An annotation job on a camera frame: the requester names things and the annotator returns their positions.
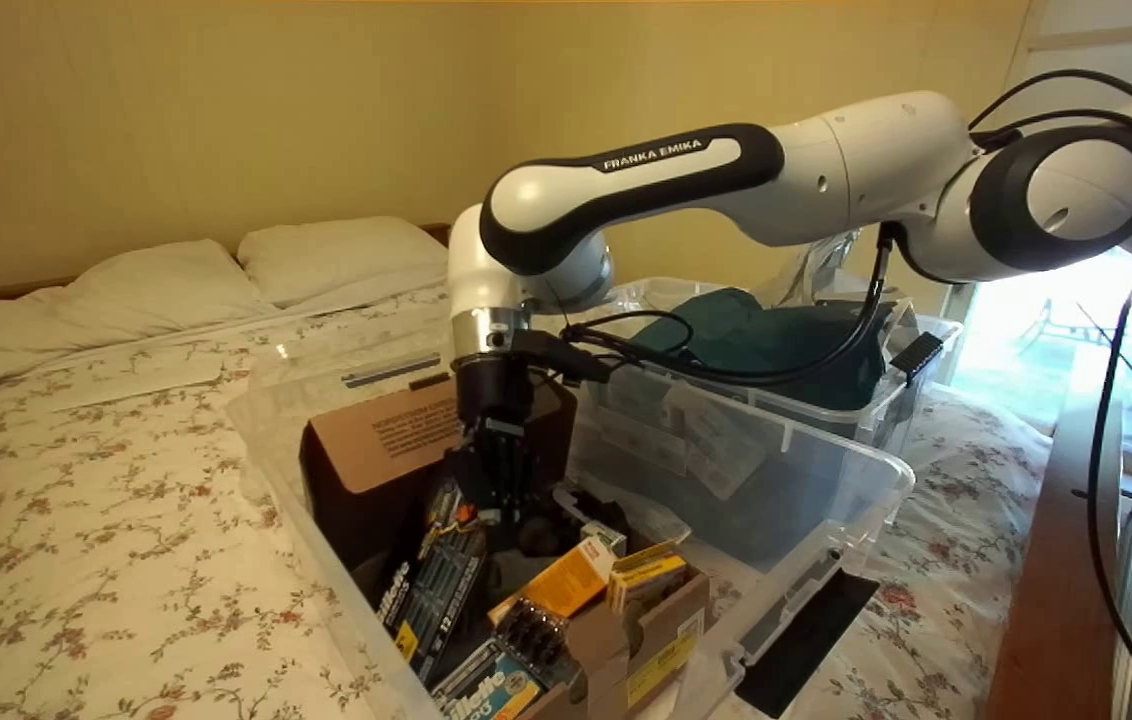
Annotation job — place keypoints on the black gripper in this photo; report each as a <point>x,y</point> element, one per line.
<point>493,393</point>

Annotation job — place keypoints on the black product box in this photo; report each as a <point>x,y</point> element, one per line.
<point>434,593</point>

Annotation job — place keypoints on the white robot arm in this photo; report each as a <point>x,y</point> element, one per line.
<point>957,199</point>

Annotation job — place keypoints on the brown cardboard box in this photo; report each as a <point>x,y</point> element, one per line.
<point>371,460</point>

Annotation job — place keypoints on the orange product box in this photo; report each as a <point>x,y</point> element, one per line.
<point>565,584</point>

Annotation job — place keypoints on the yellow product box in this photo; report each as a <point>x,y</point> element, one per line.
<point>661,607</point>

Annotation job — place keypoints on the grey remote on bed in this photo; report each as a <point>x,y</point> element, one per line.
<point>357,379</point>

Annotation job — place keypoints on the clear plastic bin with boxes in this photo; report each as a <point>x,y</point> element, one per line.
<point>761,504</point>

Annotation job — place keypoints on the white pillow far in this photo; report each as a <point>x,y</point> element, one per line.
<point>324,260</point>

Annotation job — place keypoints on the white pillow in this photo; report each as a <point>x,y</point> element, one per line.
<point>131,296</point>
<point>324,260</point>

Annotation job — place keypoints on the dark teal cloth bag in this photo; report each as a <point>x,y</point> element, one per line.
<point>782,351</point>

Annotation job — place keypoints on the white pillow near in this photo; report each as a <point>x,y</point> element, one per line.
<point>131,296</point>

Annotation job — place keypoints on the clear plastic bin with bags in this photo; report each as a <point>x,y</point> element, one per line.
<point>908,351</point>

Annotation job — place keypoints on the floral bedspread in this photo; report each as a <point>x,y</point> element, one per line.
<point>151,576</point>

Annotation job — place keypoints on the wooden bed footboard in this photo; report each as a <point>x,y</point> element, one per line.
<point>1059,646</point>

